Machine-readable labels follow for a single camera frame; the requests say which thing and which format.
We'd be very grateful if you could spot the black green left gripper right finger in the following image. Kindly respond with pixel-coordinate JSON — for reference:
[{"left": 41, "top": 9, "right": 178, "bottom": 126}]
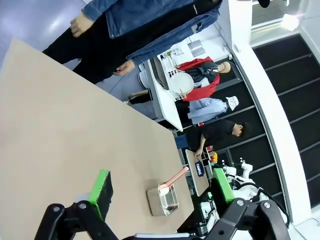
[{"left": 204, "top": 166, "right": 292, "bottom": 240}]

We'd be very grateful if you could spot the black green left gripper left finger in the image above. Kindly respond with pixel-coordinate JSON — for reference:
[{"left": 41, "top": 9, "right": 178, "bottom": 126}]
[{"left": 33, "top": 169, "right": 120, "bottom": 240}]

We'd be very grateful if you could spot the white round plate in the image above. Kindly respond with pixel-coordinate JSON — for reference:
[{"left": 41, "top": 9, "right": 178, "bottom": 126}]
[{"left": 168, "top": 72, "right": 195, "bottom": 96}]

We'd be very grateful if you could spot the dark brown serving tray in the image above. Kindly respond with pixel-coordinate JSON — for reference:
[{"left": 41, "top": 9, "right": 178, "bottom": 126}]
[{"left": 151, "top": 56, "right": 174, "bottom": 91}]

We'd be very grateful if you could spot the person's right denim forearm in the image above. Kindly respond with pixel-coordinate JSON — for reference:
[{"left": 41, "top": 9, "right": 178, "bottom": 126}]
[{"left": 81, "top": 0, "right": 115, "bottom": 22}]

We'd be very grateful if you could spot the person's left denim forearm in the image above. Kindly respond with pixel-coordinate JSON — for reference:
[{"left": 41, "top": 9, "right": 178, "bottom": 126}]
[{"left": 126, "top": 13, "right": 219, "bottom": 66}]

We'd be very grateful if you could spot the person's left hand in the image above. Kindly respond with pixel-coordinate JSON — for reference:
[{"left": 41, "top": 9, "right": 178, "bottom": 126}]
[{"left": 112, "top": 60, "right": 137, "bottom": 76}]

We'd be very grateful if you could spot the person's right hand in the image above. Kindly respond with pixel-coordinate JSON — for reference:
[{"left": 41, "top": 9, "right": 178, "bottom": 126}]
[{"left": 69, "top": 12, "right": 96, "bottom": 38}]

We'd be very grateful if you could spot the brown table with campus sign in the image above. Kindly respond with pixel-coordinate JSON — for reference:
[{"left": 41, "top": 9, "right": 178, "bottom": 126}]
[{"left": 184, "top": 148, "right": 210, "bottom": 197}]

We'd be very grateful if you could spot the stainless steel rectangular tray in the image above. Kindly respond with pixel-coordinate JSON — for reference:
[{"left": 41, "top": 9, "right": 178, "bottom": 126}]
[{"left": 146, "top": 182, "right": 180, "bottom": 217}]

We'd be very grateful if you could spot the person in black shirt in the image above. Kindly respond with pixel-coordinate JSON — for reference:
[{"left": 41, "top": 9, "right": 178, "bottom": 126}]
[{"left": 186, "top": 119, "right": 252, "bottom": 157}]

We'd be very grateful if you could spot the light blue denim garment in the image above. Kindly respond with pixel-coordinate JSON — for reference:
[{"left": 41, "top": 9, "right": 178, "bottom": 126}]
[{"left": 187, "top": 97, "right": 228, "bottom": 125}]

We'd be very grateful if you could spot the white patterned hat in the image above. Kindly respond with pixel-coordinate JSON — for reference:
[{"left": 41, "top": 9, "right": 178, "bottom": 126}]
[{"left": 225, "top": 96, "right": 240, "bottom": 111}]

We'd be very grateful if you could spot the white side table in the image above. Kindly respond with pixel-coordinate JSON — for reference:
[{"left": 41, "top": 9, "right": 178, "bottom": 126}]
[{"left": 147, "top": 49, "right": 185, "bottom": 132}]

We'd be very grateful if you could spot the person in red jacket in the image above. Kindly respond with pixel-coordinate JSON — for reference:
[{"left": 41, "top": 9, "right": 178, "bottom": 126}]
[{"left": 176, "top": 56, "right": 232, "bottom": 102}]

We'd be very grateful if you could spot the person in denim jacket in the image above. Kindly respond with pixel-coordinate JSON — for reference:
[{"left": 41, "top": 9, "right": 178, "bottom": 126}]
[{"left": 42, "top": 0, "right": 223, "bottom": 85}]

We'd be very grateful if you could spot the white wire dish rack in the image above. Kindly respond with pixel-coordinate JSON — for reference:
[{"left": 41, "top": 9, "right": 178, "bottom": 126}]
[{"left": 159, "top": 49, "right": 196, "bottom": 102}]

